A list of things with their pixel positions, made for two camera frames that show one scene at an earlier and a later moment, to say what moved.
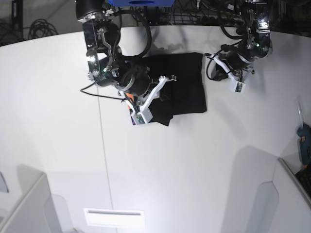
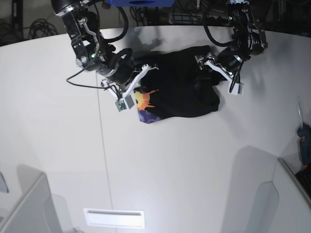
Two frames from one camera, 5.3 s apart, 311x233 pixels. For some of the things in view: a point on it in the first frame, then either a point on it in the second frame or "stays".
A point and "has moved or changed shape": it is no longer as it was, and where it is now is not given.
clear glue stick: [300, 115] stays
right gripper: [234, 61] → [230, 58]
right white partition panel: [283, 205] stays
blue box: [141, 3] stays
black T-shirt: [186, 94] has moved or changed shape
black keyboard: [304, 177] stays
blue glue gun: [304, 131] stays
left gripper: [137, 80] → [121, 70]
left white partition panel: [36, 212] stays
